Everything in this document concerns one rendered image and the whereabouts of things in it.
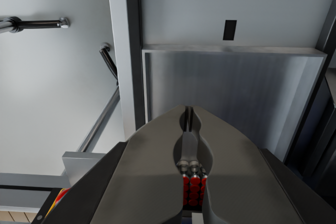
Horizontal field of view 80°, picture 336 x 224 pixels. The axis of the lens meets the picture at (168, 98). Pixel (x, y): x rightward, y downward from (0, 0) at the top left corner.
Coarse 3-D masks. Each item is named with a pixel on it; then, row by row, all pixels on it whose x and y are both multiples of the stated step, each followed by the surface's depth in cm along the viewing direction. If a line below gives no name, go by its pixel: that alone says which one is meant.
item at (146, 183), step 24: (168, 120) 10; (144, 144) 9; (168, 144) 9; (120, 168) 8; (144, 168) 8; (168, 168) 8; (120, 192) 7; (144, 192) 7; (168, 192) 7; (96, 216) 6; (120, 216) 6; (144, 216) 6; (168, 216) 6
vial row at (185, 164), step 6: (180, 162) 43; (186, 162) 43; (192, 162) 43; (180, 168) 42; (186, 168) 42; (192, 168) 42; (198, 168) 42; (186, 174) 41; (192, 174) 41; (198, 174) 41; (204, 174) 41; (186, 180) 40; (192, 180) 40; (198, 180) 40; (204, 180) 40
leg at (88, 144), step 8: (112, 96) 101; (112, 104) 95; (104, 112) 88; (112, 112) 93; (96, 120) 83; (104, 120) 84; (96, 128) 78; (88, 136) 74; (96, 136) 76; (80, 144) 71; (88, 144) 71; (64, 168) 62
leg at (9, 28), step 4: (8, 20) 104; (0, 24) 98; (4, 24) 100; (8, 24) 102; (12, 24) 104; (0, 28) 97; (4, 28) 99; (8, 28) 102; (12, 28) 105; (0, 32) 98
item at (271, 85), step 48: (144, 48) 30; (192, 48) 30; (240, 48) 30; (288, 48) 30; (144, 96) 33; (192, 96) 36; (240, 96) 36; (288, 96) 35; (192, 144) 41; (288, 144) 36
